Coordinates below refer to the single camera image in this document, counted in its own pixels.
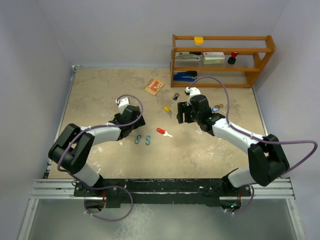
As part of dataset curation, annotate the aluminium rail frame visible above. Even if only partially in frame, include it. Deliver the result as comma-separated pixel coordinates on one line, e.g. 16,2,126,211
29,159,297,201

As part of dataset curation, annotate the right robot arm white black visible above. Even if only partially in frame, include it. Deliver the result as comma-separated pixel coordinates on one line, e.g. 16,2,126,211
176,94,290,196

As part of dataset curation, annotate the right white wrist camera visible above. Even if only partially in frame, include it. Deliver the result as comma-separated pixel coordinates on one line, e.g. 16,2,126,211
185,87,201,106

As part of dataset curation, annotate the red black stamp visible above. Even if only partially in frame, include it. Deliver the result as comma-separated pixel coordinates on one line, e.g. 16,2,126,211
227,52,239,65

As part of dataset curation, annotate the red tag key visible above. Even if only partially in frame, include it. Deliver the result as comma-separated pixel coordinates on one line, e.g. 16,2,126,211
156,128,173,138

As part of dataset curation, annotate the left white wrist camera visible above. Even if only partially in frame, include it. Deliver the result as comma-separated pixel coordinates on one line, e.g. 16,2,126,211
115,96,131,114

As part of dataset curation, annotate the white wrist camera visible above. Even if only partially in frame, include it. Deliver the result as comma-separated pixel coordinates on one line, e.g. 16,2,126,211
185,87,201,106
115,96,131,114

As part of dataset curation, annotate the yellow lid container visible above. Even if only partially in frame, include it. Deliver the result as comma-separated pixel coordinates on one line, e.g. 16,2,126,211
193,36,204,47

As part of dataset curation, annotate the blue black stapler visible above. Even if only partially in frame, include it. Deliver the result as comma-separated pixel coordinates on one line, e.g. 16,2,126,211
173,70,198,82

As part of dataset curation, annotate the white red box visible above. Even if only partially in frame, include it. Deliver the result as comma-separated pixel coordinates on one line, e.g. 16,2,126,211
202,52,225,65

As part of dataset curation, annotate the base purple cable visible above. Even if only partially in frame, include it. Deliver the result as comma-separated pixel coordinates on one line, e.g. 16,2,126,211
223,184,256,216
83,183,135,222

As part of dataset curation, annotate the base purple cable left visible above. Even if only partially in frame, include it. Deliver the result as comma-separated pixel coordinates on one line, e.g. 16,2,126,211
83,183,135,222

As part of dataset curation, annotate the orange small notebook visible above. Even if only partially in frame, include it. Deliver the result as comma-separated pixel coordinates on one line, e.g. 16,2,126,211
143,78,164,96

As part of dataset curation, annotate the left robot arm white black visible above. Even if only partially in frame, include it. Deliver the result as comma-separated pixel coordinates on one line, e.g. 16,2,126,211
48,105,146,196

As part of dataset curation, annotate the yellow tag key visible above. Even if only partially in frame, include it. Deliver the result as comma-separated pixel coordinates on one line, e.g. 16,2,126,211
163,106,173,118

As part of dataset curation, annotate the wooden shelf rack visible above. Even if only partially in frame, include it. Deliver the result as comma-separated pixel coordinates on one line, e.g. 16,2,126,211
170,34,276,88

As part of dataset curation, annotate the grey stapler on shelf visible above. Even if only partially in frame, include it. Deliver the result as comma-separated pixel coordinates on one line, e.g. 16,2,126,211
175,51,202,62

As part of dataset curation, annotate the teal carabiner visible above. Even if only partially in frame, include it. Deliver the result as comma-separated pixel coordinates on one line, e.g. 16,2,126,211
145,134,151,146
134,134,142,144

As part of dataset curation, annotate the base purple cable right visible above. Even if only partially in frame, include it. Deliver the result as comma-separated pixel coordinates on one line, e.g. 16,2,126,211
223,184,256,216

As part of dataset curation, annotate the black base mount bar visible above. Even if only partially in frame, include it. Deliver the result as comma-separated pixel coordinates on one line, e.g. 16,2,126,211
73,177,252,208

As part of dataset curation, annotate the orange carabiner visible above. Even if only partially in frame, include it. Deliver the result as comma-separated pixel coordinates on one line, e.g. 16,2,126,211
214,104,224,109

